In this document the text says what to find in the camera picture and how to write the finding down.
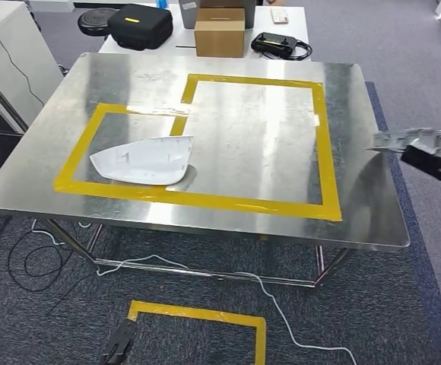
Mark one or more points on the grey plastic hubcap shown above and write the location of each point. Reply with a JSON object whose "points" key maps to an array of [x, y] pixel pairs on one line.
{"points": [[414, 138]]}

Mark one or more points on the yellow tape on workbench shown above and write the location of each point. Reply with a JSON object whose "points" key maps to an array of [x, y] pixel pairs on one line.
{"points": [[328, 166]]}

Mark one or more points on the steel workbench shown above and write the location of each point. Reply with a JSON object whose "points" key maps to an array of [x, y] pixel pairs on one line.
{"points": [[243, 141]]}

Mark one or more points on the small white remote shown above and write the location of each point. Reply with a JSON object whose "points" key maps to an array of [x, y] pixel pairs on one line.
{"points": [[279, 15]]}

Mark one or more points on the brown cardboard box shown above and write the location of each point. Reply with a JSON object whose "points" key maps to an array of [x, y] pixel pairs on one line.
{"points": [[220, 38]]}

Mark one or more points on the yellow floor tape square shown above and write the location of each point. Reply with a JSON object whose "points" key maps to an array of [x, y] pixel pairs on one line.
{"points": [[260, 342]]}

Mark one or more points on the white desk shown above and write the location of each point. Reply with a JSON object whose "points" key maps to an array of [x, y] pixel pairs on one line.
{"points": [[182, 43]]}

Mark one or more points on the white plastic mirror cover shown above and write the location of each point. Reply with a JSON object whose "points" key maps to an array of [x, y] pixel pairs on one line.
{"points": [[148, 161]]}

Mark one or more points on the black carry case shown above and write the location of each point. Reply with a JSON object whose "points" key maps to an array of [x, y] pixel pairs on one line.
{"points": [[140, 27]]}

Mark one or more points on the black round stool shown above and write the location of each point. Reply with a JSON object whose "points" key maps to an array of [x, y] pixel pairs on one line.
{"points": [[95, 20]]}

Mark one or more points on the metal floor rail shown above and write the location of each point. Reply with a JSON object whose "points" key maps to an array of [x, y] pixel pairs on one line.
{"points": [[205, 273]]}

